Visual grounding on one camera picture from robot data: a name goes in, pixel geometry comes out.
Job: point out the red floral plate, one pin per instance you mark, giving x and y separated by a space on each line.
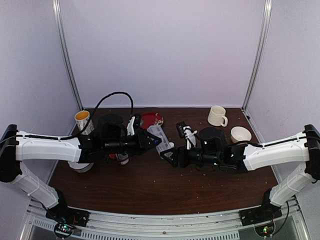
151 119

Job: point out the front aluminium rail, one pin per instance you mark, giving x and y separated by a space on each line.
206 226

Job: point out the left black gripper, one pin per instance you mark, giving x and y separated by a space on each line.
142 142

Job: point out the orange pill bottle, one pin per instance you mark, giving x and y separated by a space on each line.
112 156

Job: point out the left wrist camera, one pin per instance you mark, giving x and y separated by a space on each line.
134 124

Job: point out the left aluminium frame post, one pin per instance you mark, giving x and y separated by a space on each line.
65 53

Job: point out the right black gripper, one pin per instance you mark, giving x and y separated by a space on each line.
178 152

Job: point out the cream textured mug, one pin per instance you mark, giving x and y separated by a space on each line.
217 116

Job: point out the white scalloped bowl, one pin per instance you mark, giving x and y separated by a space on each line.
80 167

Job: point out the aluminium frame post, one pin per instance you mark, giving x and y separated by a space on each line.
65 53
264 30

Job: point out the grey lid pill bottle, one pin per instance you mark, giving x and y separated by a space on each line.
122 158

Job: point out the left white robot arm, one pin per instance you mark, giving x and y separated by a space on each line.
17 146

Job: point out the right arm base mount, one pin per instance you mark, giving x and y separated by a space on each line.
263 213

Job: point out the white small bowl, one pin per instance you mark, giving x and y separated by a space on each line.
240 134

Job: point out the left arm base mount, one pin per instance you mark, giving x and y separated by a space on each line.
63 214

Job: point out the clear plastic pill organizer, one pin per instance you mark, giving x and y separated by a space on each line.
157 131

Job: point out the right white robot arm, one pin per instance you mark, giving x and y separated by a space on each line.
304 148

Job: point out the yellow interior floral mug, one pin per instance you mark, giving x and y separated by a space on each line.
83 123

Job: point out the right aluminium frame post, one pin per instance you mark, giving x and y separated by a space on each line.
264 30

